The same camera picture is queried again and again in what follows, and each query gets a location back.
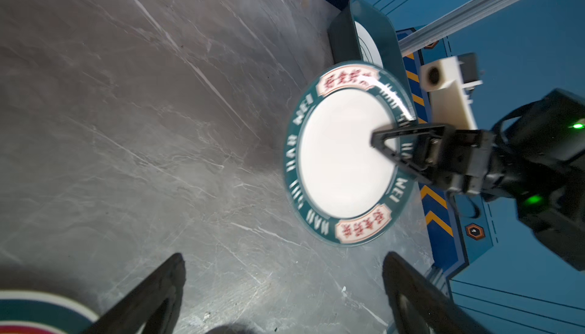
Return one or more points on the green red rimmed plate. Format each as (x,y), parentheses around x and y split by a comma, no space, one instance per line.
(41,312)

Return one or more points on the white clover pattern plate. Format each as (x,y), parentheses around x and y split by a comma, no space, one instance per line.
(369,51)

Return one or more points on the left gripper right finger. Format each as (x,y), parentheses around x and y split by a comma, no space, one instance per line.
(417,305)

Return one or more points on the hao shi wei plate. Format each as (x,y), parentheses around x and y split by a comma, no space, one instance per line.
(344,189)

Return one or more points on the teal plastic bin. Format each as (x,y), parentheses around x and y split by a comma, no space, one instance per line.
(344,41)

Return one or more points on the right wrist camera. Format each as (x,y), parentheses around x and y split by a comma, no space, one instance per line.
(448,83)

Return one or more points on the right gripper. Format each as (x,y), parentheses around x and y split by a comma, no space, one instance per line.
(462,162)

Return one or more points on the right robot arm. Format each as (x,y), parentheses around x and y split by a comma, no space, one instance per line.
(534,155)

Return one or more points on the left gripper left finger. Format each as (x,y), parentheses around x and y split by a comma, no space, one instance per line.
(153,306)

